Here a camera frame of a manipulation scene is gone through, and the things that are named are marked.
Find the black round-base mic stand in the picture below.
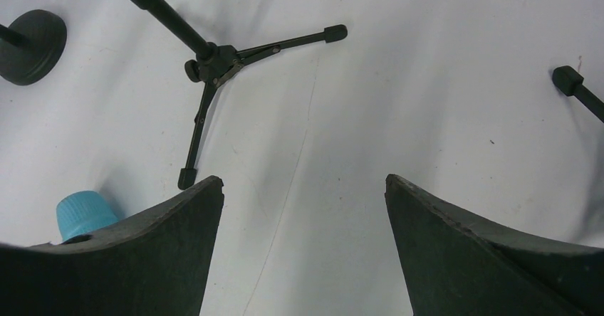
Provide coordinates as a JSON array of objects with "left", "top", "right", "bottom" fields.
[{"left": 1, "top": 9, "right": 67, "bottom": 86}]

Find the black shock-mount tripod stand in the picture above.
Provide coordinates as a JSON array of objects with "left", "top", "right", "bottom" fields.
[{"left": 551, "top": 65, "right": 603, "bottom": 122}]

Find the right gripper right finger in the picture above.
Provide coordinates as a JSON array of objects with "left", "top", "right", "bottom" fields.
[{"left": 385, "top": 174, "right": 603, "bottom": 315}]

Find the black tripod mic stand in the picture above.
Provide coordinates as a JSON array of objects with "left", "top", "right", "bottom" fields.
[{"left": 130, "top": 0, "right": 348, "bottom": 191}]

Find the blue microphone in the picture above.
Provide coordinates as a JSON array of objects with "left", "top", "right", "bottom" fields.
[{"left": 56, "top": 191, "right": 119, "bottom": 241}]

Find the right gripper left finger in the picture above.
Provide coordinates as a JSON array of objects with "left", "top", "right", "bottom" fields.
[{"left": 1, "top": 176, "right": 224, "bottom": 315}]

